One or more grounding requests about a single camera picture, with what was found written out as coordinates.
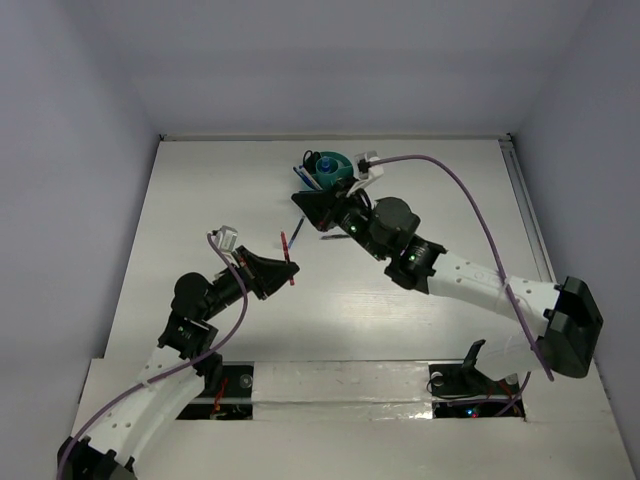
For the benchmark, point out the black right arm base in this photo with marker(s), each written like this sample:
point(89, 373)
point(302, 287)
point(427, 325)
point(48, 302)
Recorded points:
point(460, 391)

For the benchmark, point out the clear blue-capped marker pen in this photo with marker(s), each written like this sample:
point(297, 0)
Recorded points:
point(324, 164)

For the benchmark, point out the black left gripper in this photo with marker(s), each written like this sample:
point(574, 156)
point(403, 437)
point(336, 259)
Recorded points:
point(263, 274)

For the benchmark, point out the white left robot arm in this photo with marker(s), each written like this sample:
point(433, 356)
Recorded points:
point(184, 363)

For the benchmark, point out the blue ballpoint pen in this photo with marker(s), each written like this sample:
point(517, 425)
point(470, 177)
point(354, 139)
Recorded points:
point(307, 178)

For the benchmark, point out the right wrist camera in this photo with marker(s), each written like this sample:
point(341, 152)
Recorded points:
point(367, 169)

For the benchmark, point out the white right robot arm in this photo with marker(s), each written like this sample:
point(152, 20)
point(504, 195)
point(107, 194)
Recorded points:
point(560, 323)

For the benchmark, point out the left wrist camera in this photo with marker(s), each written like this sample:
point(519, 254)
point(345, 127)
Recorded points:
point(224, 239)

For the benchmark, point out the purple dark gel pen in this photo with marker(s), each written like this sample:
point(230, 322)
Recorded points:
point(332, 237)

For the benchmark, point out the teal round desk organizer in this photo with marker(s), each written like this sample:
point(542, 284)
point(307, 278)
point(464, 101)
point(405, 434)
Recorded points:
point(342, 167)

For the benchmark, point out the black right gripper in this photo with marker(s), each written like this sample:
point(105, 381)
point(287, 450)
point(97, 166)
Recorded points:
point(324, 206)

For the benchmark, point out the red pen refill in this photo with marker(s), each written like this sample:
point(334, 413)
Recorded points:
point(286, 253)

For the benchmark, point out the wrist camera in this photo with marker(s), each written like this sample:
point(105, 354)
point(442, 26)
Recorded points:
point(367, 169)
point(224, 239)

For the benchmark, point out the blue gel pen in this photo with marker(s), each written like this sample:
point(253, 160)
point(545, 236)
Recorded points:
point(296, 232)

